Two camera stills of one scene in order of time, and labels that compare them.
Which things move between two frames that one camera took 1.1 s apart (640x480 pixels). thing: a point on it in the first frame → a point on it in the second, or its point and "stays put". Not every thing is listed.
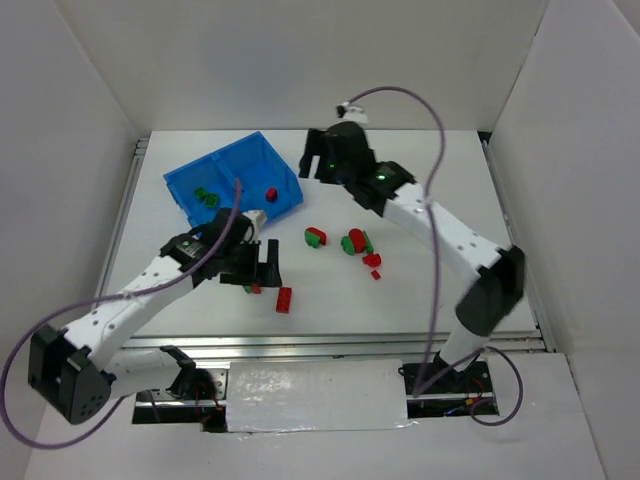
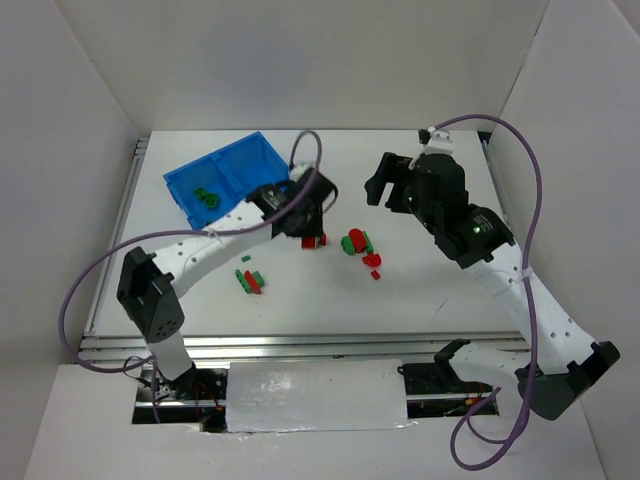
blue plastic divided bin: [204, 187] stays put
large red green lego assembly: [356, 242] stays put
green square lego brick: [211, 200] stays put
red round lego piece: [372, 260] stays put
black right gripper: [316, 153] → [392, 182]
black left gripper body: [248, 270] → [310, 223]
